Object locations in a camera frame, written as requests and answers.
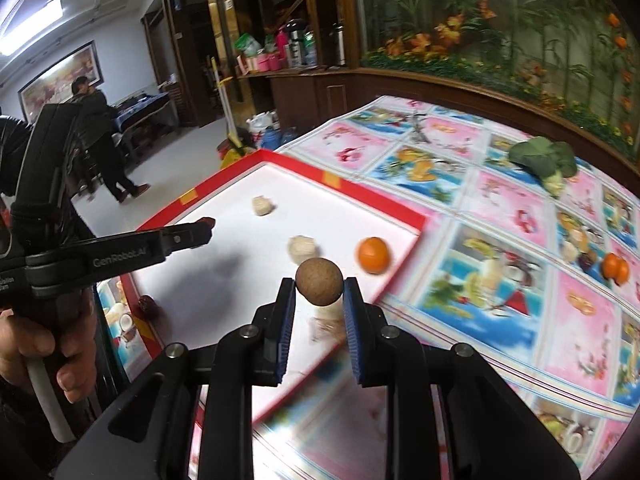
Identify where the white cable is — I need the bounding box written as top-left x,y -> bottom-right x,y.
25,356 -> 77,444

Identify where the left orange tangerine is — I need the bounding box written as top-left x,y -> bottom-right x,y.
600,252 -> 622,280

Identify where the person's left hand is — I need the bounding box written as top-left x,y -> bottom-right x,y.
1,289 -> 96,403

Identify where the red white tray box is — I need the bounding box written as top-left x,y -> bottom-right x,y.
119,148 -> 429,426

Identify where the red jujube date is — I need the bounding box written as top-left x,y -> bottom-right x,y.
198,217 -> 216,229

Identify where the artificial flower glass display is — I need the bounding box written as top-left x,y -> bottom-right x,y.
356,0 -> 639,159

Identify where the right orange tangerine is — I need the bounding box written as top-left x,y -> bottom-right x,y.
614,258 -> 630,287

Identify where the standing person in black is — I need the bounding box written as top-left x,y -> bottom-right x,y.
72,76 -> 150,203

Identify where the dark red jujube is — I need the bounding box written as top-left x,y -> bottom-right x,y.
577,252 -> 598,273

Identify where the dark wooden cabinet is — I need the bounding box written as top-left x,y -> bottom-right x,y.
142,0 -> 640,196

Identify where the green leafy cabbage vegetable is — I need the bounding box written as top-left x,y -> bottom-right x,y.
508,136 -> 578,200

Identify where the framed wall painting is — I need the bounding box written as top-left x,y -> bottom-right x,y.
18,41 -> 103,124

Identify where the orange tangerine in tray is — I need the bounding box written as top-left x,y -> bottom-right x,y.
357,237 -> 392,275

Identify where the bottles and cups cluster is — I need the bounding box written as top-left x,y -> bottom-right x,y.
233,18 -> 347,76

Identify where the fruit print tablecloth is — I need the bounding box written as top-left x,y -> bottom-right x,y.
99,96 -> 639,479

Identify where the cream fruit piece in tray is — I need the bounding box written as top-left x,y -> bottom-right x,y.
252,196 -> 274,217

